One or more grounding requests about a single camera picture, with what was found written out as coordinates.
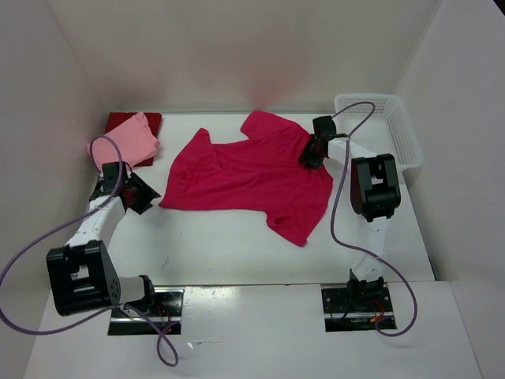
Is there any crimson t shirt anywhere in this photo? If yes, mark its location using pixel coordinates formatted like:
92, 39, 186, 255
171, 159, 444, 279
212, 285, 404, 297
159, 111, 333, 247

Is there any dark red t shirt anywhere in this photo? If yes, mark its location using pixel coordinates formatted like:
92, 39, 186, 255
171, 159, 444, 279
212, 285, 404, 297
105, 112, 162, 167

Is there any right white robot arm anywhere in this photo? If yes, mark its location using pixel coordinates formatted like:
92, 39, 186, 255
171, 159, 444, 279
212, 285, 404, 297
298, 134, 401, 310

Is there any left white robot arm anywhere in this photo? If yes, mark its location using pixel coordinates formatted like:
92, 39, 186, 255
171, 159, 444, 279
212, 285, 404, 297
46, 163, 160, 316

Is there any white plastic basket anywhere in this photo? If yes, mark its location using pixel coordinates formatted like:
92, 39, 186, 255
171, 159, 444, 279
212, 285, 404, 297
335, 93, 423, 171

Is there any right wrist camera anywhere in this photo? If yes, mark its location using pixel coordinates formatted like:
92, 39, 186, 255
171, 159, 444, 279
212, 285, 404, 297
312, 115, 337, 141

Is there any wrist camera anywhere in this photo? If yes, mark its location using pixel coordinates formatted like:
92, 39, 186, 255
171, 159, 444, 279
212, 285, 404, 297
312, 115, 337, 141
102, 162, 129, 193

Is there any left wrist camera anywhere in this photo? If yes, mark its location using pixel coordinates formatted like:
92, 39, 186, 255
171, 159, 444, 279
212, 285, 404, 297
102, 162, 129, 193

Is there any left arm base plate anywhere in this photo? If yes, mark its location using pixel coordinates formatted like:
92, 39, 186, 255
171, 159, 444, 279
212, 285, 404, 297
107, 287, 185, 336

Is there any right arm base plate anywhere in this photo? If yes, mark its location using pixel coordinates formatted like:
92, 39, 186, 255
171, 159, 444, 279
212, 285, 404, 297
321, 285, 397, 332

